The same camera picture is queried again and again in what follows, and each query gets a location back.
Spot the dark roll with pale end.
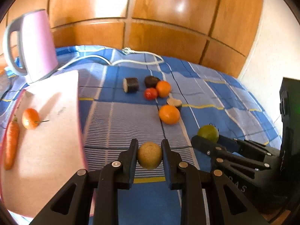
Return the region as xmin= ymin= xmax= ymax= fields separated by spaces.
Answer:
xmin=123 ymin=77 xmax=139 ymax=93

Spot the pink foam tray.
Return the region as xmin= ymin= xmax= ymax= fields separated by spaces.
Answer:
xmin=0 ymin=70 xmax=88 ymax=218

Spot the small orange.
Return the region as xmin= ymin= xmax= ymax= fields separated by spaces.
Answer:
xmin=156 ymin=81 xmax=172 ymax=98

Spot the pink electric kettle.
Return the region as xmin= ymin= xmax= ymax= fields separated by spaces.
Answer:
xmin=3 ymin=9 xmax=59 ymax=84

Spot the tangerine with stem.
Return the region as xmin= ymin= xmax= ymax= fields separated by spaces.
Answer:
xmin=22 ymin=108 xmax=50 ymax=130

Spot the white power cable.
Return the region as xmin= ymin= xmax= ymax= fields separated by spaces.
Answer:
xmin=56 ymin=49 xmax=164 ymax=72

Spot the green round fruit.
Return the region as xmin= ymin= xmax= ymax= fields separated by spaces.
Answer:
xmin=197 ymin=125 xmax=219 ymax=144

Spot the red tomato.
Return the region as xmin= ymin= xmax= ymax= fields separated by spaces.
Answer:
xmin=144 ymin=88 xmax=158 ymax=100

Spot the yellow-brown round fruit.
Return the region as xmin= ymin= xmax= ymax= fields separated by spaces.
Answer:
xmin=137 ymin=142 xmax=163 ymax=170

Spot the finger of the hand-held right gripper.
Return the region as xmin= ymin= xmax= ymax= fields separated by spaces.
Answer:
xmin=191 ymin=136 xmax=270 ymax=176
xmin=219 ymin=136 xmax=272 ymax=157

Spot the large orange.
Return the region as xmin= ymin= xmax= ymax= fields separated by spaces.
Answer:
xmin=159 ymin=105 xmax=180 ymax=125

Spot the wooden wardrobe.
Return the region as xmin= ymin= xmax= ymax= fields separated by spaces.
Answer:
xmin=0 ymin=0 xmax=265 ymax=79

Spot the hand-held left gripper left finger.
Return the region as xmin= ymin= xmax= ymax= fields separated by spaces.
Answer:
xmin=29 ymin=138 xmax=139 ymax=225

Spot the blue checked blanket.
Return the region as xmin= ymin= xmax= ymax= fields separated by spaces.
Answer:
xmin=0 ymin=44 xmax=283 ymax=225

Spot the dark brown chunk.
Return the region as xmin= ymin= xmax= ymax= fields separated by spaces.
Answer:
xmin=166 ymin=98 xmax=182 ymax=112

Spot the dark brown round lump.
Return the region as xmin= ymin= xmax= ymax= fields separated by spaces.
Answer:
xmin=144 ymin=75 xmax=161 ymax=88

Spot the carrot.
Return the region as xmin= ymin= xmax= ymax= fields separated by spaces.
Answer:
xmin=4 ymin=115 xmax=20 ymax=170

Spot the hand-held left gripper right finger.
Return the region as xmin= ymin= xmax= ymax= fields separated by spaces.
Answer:
xmin=161 ymin=139 xmax=270 ymax=225

